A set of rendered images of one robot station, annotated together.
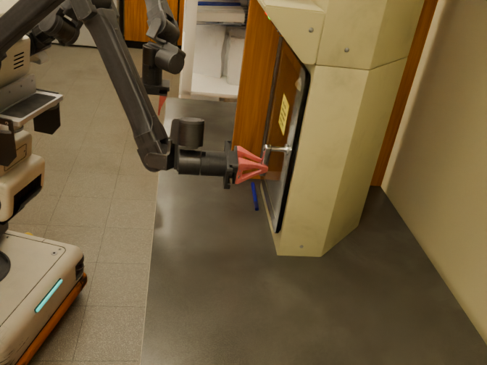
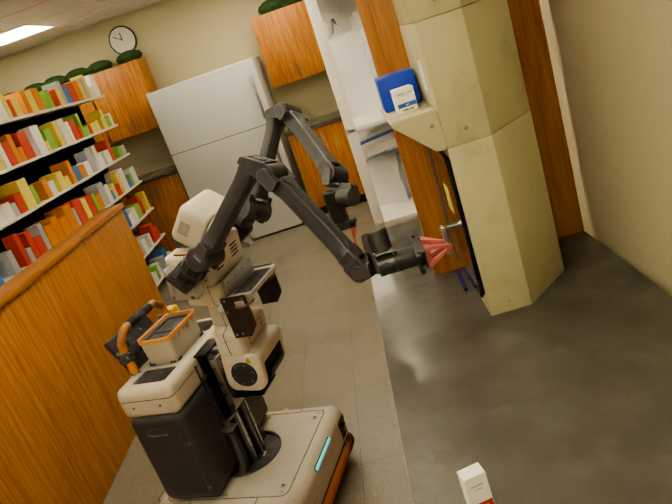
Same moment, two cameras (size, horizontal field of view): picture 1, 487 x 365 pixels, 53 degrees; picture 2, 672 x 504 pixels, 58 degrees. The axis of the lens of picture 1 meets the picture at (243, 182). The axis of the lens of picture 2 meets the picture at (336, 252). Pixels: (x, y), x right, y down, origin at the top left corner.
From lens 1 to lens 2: 0.58 m
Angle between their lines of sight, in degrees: 18
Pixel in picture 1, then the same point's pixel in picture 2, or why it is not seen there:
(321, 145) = (482, 207)
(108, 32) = (292, 192)
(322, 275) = (535, 317)
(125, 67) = (313, 212)
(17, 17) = (227, 210)
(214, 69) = (400, 195)
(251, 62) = (413, 169)
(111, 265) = (373, 421)
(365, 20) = (469, 101)
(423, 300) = (634, 304)
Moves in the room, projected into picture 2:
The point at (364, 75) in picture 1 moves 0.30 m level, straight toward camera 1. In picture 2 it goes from (490, 140) to (470, 179)
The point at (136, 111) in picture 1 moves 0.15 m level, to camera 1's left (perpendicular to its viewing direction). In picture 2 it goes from (333, 241) to (283, 254)
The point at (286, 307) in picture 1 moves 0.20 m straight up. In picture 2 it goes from (506, 348) to (487, 274)
